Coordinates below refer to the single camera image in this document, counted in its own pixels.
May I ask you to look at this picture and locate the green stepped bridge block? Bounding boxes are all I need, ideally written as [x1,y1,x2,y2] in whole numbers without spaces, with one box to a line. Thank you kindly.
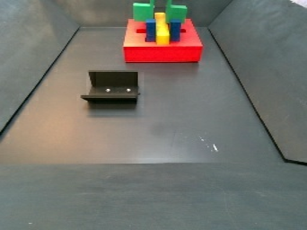
[133,0,187,23]

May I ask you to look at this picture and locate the black angle fixture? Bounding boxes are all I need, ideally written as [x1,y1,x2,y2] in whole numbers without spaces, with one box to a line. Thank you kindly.
[81,70,139,102]

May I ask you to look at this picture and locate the red base board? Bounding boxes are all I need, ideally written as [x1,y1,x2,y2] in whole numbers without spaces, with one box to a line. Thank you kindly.
[123,19,205,63]

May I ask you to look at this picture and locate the yellow long bar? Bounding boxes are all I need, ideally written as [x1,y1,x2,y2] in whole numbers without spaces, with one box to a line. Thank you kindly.
[155,13,171,45]

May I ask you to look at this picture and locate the blue right rear post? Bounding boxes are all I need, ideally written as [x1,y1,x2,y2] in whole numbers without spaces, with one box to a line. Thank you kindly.
[146,19,157,42]

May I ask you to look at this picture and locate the blue post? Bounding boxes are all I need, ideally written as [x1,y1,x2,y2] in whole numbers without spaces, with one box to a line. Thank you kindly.
[146,19,157,42]
[170,19,182,41]

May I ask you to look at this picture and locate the blue left rear post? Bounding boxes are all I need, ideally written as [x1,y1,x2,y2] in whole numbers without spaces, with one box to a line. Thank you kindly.
[170,19,182,41]

